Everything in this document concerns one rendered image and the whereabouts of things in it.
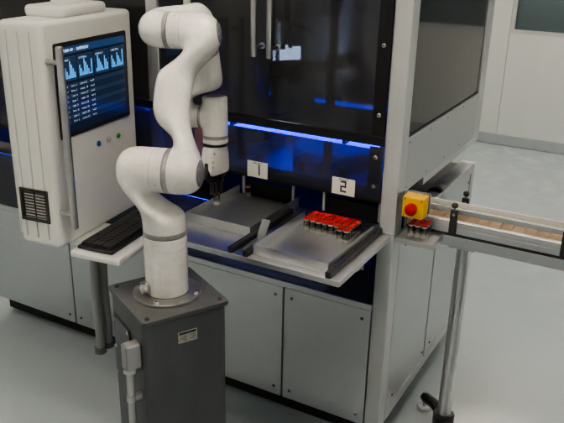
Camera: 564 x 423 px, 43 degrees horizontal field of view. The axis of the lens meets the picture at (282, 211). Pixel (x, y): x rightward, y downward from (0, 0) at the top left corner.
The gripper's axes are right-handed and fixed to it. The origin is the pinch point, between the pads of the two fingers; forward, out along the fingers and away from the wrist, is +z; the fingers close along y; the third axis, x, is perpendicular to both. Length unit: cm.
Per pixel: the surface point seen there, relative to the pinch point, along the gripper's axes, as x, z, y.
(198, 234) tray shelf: 1.7, 12.8, 11.9
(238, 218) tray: 4.2, 12.0, -6.9
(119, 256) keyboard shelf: -19.1, 20.1, 27.9
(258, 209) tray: 4.4, 11.6, -18.3
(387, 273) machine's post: 53, 27, -26
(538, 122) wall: -14, 58, -483
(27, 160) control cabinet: -48, -10, 38
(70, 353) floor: -93, 97, -7
